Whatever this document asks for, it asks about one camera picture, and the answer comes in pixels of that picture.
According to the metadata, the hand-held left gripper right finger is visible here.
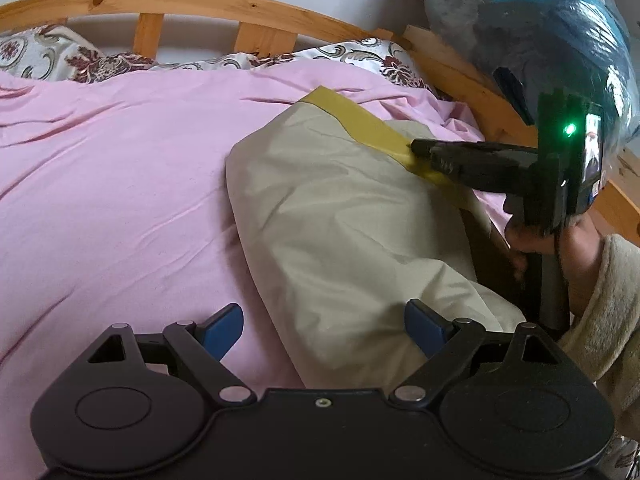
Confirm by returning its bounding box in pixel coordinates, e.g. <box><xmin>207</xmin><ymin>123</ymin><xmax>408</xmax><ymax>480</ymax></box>
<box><xmin>389</xmin><ymin>298</ymin><xmax>560</xmax><ymax>408</ymax></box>

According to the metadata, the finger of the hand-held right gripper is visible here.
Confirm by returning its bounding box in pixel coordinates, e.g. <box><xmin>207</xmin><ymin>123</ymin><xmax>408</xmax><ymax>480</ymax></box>
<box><xmin>410</xmin><ymin>138</ymin><xmax>540</xmax><ymax>194</ymax></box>

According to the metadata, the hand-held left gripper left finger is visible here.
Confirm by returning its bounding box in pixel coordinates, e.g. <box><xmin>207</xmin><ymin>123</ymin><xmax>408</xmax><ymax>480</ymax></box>
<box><xmin>86</xmin><ymin>303</ymin><xmax>257</xmax><ymax>408</ymax></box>

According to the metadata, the person's right forearm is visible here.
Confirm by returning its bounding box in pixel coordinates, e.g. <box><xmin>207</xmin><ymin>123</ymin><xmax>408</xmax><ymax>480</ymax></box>
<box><xmin>556</xmin><ymin>234</ymin><xmax>640</xmax><ymax>442</ymax></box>

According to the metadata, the person's right hand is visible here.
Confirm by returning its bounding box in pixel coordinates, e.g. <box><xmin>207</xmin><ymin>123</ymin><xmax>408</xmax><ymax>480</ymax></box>
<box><xmin>504</xmin><ymin>208</ymin><xmax>603</xmax><ymax>317</ymax></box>

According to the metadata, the plastic-wrapped blue bundle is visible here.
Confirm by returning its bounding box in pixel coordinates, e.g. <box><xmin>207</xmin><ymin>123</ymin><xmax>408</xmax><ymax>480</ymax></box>
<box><xmin>419</xmin><ymin>0</ymin><xmax>640</xmax><ymax>161</ymax></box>

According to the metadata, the pink bed sheet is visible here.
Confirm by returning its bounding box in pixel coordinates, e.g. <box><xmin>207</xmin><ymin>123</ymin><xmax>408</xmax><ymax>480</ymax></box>
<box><xmin>0</xmin><ymin>57</ymin><xmax>513</xmax><ymax>480</ymax></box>

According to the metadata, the wooden bed frame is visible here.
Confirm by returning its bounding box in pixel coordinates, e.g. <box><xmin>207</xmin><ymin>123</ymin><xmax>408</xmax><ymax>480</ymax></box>
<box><xmin>0</xmin><ymin>0</ymin><xmax>640</xmax><ymax>247</ymax></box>

